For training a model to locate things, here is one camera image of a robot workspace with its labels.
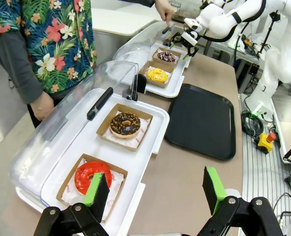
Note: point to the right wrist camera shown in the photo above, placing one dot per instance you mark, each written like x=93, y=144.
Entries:
x=189, y=38

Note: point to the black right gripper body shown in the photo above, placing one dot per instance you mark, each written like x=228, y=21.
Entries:
x=189, y=30

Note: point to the chocolate donut with nuts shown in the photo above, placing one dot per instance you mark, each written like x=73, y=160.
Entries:
x=120, y=127

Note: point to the person's left hand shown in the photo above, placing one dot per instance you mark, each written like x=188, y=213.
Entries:
x=165, y=9

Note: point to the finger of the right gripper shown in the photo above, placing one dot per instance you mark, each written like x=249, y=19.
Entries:
x=176, y=37
x=191, y=50

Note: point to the person in floral shirt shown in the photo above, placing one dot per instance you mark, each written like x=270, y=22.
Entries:
x=56, y=37

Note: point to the chocolate donut with coloured sprinkles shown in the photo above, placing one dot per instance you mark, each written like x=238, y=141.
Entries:
x=166, y=57

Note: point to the ribbed aluminium base plate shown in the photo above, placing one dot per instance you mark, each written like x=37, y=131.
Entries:
x=261, y=172

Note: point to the white display case base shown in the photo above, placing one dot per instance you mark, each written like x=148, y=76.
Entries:
x=157, y=123
x=178, y=84

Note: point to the red glazed donut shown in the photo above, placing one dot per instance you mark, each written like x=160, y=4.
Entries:
x=85, y=177

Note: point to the brown cardboard donut tray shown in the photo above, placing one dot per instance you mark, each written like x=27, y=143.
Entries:
x=157, y=84
x=103, y=130
x=64, y=194
x=174, y=52

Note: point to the white printed paper liner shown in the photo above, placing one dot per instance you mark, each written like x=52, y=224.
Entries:
x=142, y=135
x=117, y=182

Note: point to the person's right hand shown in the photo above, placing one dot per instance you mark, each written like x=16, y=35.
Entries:
x=43, y=105

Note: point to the black tripod stand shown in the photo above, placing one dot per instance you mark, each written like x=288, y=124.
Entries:
x=270, y=32

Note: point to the clear display case lid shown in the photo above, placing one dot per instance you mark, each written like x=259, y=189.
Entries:
x=74, y=98
x=135, y=46

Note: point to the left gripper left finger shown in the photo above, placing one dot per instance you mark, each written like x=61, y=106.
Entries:
x=97, y=196

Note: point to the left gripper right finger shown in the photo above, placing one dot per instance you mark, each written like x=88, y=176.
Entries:
x=214, y=191

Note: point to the yellow emergency stop box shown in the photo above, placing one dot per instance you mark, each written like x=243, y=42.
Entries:
x=266, y=143

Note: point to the black serving tray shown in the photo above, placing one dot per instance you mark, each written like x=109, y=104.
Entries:
x=202, y=123

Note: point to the white table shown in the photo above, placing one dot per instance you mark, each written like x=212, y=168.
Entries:
x=120, y=22

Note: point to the white side panel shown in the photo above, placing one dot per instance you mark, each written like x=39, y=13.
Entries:
x=288, y=115

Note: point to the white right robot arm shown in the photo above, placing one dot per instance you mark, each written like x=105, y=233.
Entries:
x=221, y=22

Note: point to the yellow sprinkled donut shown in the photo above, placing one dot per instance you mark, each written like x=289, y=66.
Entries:
x=157, y=75

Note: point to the person's left forearm grey sleeve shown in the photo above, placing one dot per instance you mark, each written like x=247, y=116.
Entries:
x=140, y=2

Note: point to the person's right forearm grey sleeve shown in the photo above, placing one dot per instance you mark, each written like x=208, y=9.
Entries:
x=12, y=68

